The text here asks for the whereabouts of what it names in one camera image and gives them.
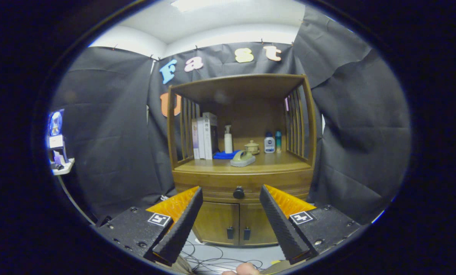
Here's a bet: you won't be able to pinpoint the thick white book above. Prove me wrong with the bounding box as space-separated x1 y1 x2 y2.
202 112 219 160

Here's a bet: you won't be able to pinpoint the lilac book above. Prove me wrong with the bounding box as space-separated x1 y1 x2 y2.
192 119 200 160

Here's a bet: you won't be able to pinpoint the pale green tape dispenser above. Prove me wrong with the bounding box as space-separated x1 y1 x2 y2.
230 150 256 167

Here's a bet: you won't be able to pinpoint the white pump bottle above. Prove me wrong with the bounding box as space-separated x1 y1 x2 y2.
224 125 234 154

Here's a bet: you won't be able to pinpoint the person's khaki trousers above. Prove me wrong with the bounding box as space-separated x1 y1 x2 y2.
167 254 194 273

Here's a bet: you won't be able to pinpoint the black backdrop cloth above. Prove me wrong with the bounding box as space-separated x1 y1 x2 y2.
50 6 411 226

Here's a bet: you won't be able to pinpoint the lit display screen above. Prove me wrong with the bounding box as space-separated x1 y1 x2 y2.
47 110 65 149

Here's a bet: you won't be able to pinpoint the thin white book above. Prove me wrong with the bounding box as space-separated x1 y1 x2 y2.
197 117 206 160

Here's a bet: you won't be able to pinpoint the wooden cabinet door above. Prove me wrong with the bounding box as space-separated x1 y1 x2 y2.
238 202 279 246
193 202 240 246

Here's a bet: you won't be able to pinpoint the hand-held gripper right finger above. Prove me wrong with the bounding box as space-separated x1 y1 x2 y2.
259 184 361 265

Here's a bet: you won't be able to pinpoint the white side shelf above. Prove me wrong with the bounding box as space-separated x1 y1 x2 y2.
52 158 75 176

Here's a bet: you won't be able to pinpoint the white lotion bottle blue cap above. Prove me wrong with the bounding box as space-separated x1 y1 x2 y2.
264 132 276 154

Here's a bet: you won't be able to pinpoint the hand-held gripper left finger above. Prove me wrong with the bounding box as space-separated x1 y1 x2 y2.
94 186 204 267

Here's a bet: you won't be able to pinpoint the wooden drawer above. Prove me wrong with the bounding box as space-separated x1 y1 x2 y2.
172 169 314 204

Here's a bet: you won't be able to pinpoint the black floor cables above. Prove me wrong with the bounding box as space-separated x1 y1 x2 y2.
182 241 266 275

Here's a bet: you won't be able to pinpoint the wooden cabinet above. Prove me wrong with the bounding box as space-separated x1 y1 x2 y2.
167 74 318 247

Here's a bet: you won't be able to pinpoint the blue folded cloth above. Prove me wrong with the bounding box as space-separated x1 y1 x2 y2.
213 150 240 160

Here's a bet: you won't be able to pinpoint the ceiling light panel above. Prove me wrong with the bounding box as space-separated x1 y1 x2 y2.
171 0 251 13

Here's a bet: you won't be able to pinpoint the wooden countertop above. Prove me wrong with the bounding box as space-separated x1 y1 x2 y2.
173 151 313 174

